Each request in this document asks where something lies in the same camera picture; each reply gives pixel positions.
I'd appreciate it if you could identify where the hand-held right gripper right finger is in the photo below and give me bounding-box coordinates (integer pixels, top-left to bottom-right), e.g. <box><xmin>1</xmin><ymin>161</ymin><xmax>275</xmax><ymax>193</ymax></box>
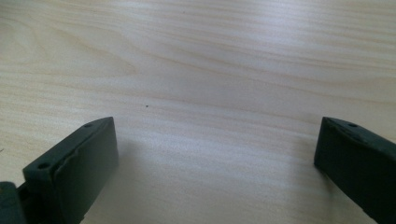
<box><xmin>313</xmin><ymin>116</ymin><xmax>396</xmax><ymax>224</ymax></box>

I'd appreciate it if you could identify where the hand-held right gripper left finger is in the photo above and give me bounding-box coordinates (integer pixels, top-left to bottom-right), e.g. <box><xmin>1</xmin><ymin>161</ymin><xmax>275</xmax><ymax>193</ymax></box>
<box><xmin>21</xmin><ymin>116</ymin><xmax>120</xmax><ymax>224</ymax></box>

